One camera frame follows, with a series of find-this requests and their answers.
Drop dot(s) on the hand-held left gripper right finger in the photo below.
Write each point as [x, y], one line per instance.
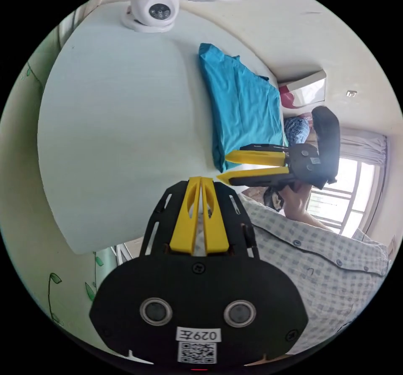
[214, 227]

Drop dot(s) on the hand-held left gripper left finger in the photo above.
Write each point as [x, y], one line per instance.
[184, 224]

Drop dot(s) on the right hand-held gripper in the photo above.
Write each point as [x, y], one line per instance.
[303, 161]

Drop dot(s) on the person's right forearm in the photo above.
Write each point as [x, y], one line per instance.
[310, 219]

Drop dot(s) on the blue short sleeve shirt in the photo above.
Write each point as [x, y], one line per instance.
[242, 104]

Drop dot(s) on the person's right hand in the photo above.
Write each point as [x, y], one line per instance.
[292, 200]

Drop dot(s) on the pile of clothes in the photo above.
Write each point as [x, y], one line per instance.
[297, 128]

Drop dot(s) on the white and red carton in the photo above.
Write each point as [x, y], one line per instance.
[310, 90]

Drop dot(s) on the window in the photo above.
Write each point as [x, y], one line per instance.
[349, 192]

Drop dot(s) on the pale curtain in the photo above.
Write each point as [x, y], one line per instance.
[362, 147]

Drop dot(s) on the person's body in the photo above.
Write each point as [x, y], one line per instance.
[315, 271]

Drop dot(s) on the bed with pale mat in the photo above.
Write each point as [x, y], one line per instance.
[110, 129]

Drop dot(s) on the white fan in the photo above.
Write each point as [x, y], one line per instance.
[157, 7]

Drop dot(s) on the white wall socket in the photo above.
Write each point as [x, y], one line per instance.
[351, 93]

